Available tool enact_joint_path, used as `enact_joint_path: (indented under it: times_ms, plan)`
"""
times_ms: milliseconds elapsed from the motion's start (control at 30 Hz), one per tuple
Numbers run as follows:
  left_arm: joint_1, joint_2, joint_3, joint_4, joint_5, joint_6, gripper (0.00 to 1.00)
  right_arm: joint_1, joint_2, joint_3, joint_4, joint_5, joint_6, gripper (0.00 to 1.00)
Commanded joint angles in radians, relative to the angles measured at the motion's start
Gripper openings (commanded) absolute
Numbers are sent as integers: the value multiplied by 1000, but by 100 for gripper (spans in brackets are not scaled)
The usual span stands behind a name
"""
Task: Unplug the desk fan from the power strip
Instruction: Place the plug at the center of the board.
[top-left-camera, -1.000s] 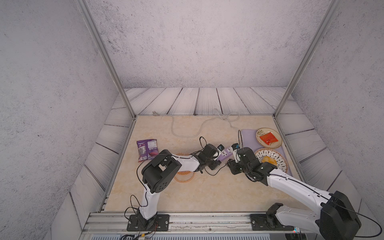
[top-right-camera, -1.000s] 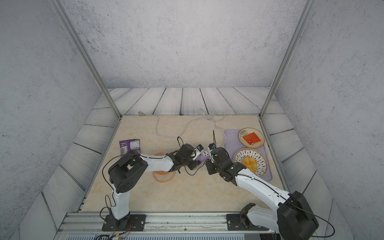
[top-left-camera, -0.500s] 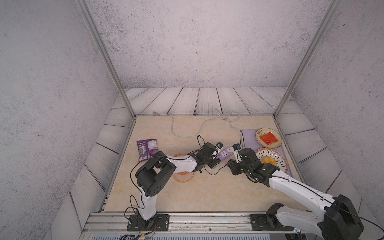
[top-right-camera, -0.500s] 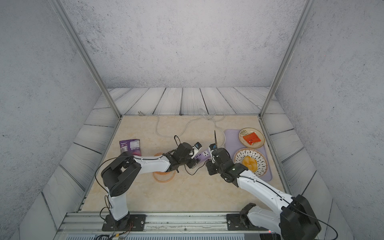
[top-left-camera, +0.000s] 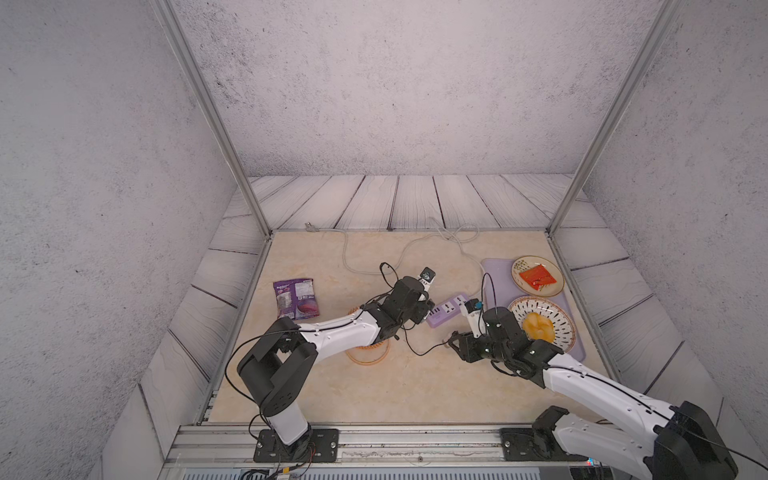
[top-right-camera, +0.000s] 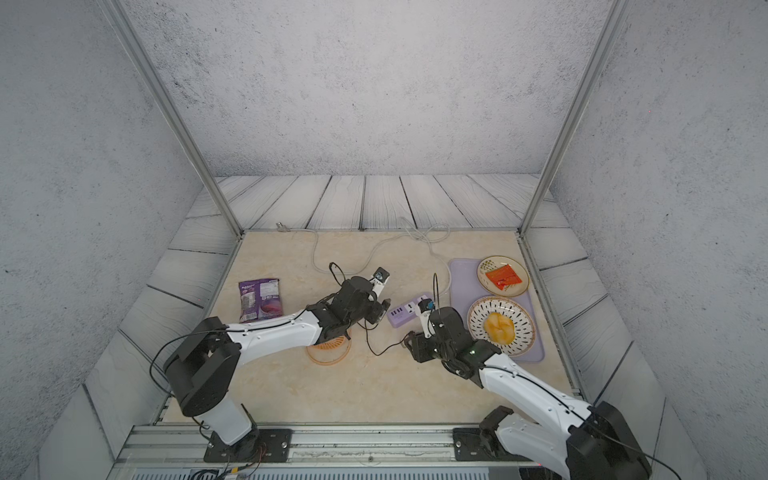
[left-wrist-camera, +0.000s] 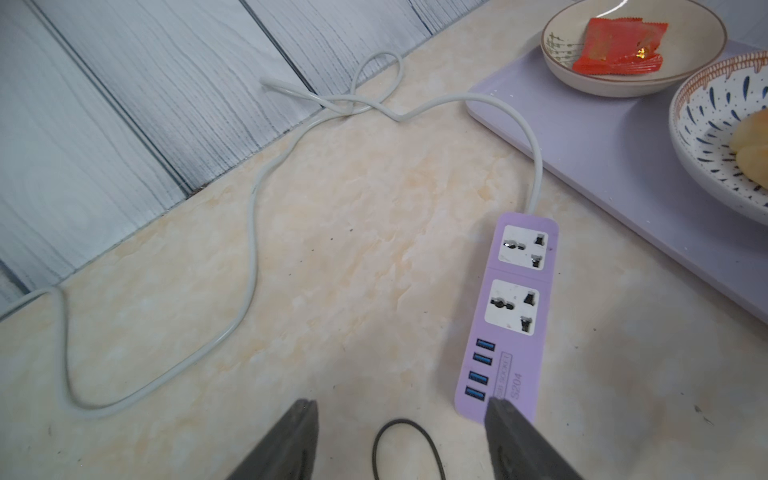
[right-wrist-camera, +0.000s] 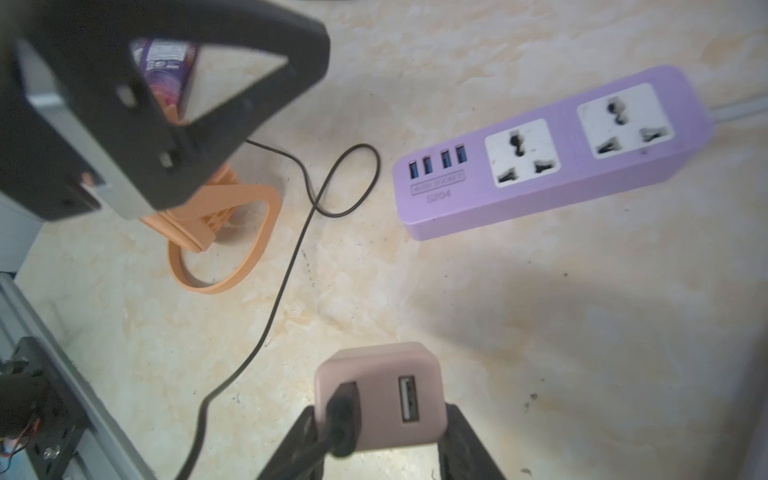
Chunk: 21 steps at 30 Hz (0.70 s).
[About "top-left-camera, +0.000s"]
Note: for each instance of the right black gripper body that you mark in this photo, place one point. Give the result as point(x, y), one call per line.
point(475, 348)

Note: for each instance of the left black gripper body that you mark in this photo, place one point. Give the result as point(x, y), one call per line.
point(418, 311)

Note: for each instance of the purple power strip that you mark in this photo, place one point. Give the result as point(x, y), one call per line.
point(445, 311)

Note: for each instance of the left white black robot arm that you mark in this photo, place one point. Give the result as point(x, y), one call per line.
point(276, 367)

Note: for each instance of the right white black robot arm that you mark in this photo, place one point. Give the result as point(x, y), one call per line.
point(641, 436)

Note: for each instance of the orange desk fan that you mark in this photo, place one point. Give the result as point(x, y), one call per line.
point(371, 355)

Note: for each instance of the lavender tray mat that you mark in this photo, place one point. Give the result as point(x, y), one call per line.
point(505, 291)

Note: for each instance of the yellow food piece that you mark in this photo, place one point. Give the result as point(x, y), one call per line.
point(538, 327)

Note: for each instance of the patterned white plate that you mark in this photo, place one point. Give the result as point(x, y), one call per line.
point(524, 305)

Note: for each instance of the red snack packet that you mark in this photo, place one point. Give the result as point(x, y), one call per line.
point(538, 277)

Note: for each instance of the beige plate with red packet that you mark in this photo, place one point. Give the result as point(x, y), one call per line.
point(525, 262)

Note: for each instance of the purple snack packet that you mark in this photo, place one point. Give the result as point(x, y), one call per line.
point(295, 299)

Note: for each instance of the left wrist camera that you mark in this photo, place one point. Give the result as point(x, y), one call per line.
point(426, 278)

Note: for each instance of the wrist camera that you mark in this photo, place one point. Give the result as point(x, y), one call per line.
point(426, 278)
point(472, 310)

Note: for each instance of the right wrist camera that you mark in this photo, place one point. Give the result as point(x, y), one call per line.
point(472, 310)

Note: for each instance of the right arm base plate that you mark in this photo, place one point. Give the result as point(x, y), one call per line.
point(531, 445)

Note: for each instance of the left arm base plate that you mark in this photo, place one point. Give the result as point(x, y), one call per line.
point(317, 445)

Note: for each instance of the aluminium mounting rail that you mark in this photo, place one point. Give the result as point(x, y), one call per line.
point(371, 452)

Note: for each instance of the right aluminium frame post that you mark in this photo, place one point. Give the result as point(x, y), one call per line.
point(637, 70)

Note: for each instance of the aluminium frame post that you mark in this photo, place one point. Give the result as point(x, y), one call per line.
point(637, 70)
point(190, 68)

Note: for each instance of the left aluminium frame post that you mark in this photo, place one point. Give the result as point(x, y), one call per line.
point(190, 68)

